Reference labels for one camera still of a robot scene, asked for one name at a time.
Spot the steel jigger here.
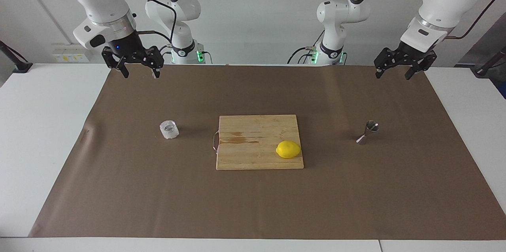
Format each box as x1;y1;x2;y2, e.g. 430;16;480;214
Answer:
356;120;380;145

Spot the clear plastic cup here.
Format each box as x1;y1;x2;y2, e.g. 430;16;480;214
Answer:
159;119;179;140

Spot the black clamp stand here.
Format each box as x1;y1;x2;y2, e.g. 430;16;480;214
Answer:
472;45;506;79
0;41;33;73

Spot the yellow lemon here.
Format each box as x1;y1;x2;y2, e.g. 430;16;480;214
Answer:
276;140;302;159

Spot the wooden cutting board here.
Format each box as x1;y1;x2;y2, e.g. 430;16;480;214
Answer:
213;115;305;171

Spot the brown paper table mat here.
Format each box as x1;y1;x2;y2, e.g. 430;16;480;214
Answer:
28;64;506;241

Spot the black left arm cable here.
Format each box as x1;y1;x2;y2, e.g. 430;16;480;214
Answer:
338;0;506;40

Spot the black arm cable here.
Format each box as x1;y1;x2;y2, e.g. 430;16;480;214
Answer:
114;0;177;53
338;0;506;40

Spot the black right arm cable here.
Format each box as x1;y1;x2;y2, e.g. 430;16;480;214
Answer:
114;0;177;53

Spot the white wall socket strip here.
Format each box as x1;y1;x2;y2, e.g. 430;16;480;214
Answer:
51;43;91;64

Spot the black left base cable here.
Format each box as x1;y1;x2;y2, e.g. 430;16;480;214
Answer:
287;31;325;64

